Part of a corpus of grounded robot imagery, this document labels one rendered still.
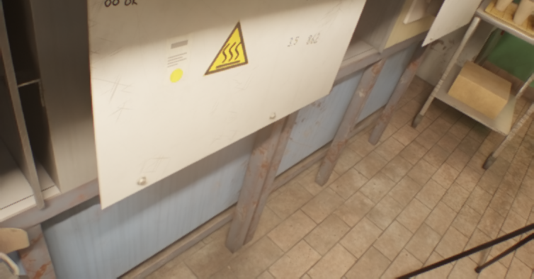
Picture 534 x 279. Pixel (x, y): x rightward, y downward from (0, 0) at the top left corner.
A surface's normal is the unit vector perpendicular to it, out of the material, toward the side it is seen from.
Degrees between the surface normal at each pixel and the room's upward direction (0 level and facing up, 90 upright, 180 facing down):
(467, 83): 90
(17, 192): 0
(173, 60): 90
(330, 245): 0
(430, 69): 90
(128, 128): 90
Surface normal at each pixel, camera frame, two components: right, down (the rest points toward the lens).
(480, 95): -0.57, 0.42
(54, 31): 0.70, 0.57
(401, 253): 0.23, -0.74
